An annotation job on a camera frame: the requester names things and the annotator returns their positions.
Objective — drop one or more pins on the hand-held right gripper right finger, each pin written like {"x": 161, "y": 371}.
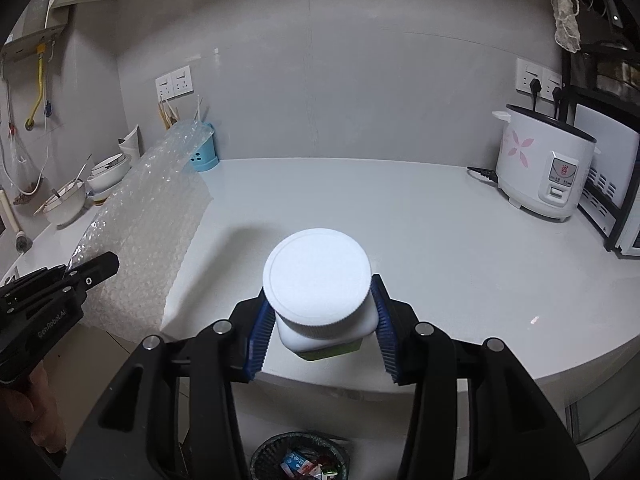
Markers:
{"x": 385, "y": 330}

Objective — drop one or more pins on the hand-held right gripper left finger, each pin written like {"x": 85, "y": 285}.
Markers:
{"x": 260, "y": 335}

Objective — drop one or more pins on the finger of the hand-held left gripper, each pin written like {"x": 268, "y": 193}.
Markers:
{"x": 35, "y": 280}
{"x": 97, "y": 270}

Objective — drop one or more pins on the clear bubble wrap sheet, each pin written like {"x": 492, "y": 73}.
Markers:
{"x": 150, "y": 230}

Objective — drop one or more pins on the white pill bottle green label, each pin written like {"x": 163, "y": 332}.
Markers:
{"x": 320, "y": 280}

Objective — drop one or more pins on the black mesh trash bin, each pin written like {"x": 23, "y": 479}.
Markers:
{"x": 260, "y": 460}

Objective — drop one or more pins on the person's left hand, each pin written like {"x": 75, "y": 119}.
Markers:
{"x": 40, "y": 410}

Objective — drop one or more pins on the dish brush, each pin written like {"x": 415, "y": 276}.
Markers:
{"x": 20, "y": 237}

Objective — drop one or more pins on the hanging clear plastic bag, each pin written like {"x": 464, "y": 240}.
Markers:
{"x": 22, "y": 175}

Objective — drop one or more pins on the white slanted vase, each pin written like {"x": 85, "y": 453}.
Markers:
{"x": 129, "y": 145}

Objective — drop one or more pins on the blue utensil holder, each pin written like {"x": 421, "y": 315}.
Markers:
{"x": 205, "y": 155}

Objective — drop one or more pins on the bundle of wooden chopsticks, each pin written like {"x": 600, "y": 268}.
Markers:
{"x": 167, "y": 115}

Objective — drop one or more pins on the white chopstick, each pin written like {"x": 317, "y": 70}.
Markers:
{"x": 199, "y": 107}

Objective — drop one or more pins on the white flowered rice cooker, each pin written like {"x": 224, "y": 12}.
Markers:
{"x": 540, "y": 165}

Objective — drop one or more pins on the white microwave oven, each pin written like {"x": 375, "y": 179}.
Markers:
{"x": 615, "y": 175}

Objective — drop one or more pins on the black plug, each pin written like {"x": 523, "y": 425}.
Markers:
{"x": 557, "y": 97}
{"x": 535, "y": 87}

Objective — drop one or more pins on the black metal rack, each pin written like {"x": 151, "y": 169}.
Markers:
{"x": 600, "y": 70}

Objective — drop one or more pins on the white hanging mesh cloth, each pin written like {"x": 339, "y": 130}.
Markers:
{"x": 565, "y": 10}

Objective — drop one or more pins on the kitchen cleaver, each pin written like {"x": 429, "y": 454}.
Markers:
{"x": 610, "y": 5}

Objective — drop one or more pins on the white wall socket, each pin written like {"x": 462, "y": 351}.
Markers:
{"x": 550, "y": 80}
{"x": 525, "y": 72}
{"x": 165, "y": 87}
{"x": 183, "y": 80}

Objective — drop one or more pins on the grey wall appliance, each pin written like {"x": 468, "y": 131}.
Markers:
{"x": 30, "y": 42}

